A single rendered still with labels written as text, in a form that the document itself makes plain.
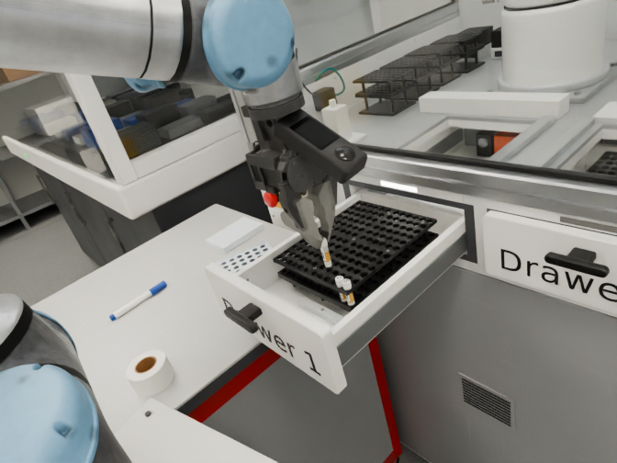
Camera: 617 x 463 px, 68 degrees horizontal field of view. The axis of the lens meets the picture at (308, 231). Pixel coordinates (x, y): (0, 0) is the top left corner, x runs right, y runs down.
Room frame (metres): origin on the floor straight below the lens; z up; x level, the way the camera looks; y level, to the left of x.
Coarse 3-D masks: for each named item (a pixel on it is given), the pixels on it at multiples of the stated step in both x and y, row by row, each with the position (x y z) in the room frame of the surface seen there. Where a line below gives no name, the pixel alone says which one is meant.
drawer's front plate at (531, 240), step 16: (496, 224) 0.57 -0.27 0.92; (512, 224) 0.55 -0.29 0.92; (528, 224) 0.53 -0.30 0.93; (544, 224) 0.52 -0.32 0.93; (496, 240) 0.57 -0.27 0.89; (512, 240) 0.55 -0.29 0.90; (528, 240) 0.53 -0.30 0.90; (544, 240) 0.51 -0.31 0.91; (560, 240) 0.49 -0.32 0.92; (576, 240) 0.48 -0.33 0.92; (592, 240) 0.46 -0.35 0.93; (608, 240) 0.45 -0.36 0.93; (496, 256) 0.57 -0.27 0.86; (512, 256) 0.55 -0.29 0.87; (528, 256) 0.53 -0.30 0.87; (608, 256) 0.44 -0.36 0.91; (496, 272) 0.57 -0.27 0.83; (512, 272) 0.55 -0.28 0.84; (560, 272) 0.49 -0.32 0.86; (576, 272) 0.47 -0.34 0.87; (544, 288) 0.51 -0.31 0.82; (560, 288) 0.49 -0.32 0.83; (576, 288) 0.47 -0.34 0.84; (592, 288) 0.46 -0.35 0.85; (608, 288) 0.44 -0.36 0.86; (592, 304) 0.45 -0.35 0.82; (608, 304) 0.44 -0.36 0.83
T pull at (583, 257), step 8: (576, 248) 0.47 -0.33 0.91; (544, 256) 0.48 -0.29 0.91; (552, 256) 0.47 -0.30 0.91; (560, 256) 0.46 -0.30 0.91; (568, 256) 0.46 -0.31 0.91; (576, 256) 0.46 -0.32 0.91; (584, 256) 0.45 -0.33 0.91; (592, 256) 0.45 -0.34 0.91; (552, 264) 0.47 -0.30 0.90; (560, 264) 0.46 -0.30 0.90; (568, 264) 0.45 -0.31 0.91; (576, 264) 0.44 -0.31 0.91; (584, 264) 0.44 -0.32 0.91; (592, 264) 0.43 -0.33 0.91; (584, 272) 0.44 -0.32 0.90; (592, 272) 0.43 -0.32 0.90; (600, 272) 0.42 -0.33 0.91; (608, 272) 0.42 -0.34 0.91
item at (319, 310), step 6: (300, 300) 0.61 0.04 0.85; (306, 300) 0.60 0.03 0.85; (300, 306) 0.60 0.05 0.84; (306, 306) 0.59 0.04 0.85; (312, 306) 0.58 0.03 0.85; (318, 306) 0.58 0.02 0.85; (312, 312) 0.58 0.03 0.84; (318, 312) 0.57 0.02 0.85; (324, 312) 0.56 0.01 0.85; (330, 312) 0.56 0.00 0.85; (324, 318) 0.56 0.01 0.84; (330, 318) 0.55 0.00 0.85; (336, 318) 0.54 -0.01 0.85
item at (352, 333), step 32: (448, 224) 0.67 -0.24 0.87; (416, 256) 0.57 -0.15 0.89; (448, 256) 0.60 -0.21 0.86; (288, 288) 0.66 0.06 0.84; (384, 288) 0.52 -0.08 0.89; (416, 288) 0.55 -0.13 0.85; (320, 320) 0.56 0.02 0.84; (352, 320) 0.48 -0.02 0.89; (384, 320) 0.51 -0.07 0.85; (352, 352) 0.47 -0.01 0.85
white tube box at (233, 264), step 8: (248, 248) 0.91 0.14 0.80; (256, 248) 0.91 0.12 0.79; (264, 248) 0.90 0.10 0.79; (272, 248) 0.88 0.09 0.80; (232, 256) 0.90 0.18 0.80; (240, 256) 0.90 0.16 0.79; (248, 256) 0.89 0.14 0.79; (256, 256) 0.87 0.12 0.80; (216, 264) 0.89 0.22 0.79; (224, 264) 0.89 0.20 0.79; (232, 264) 0.88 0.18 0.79; (240, 264) 0.86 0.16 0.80; (248, 264) 0.85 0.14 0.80; (232, 272) 0.84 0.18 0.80
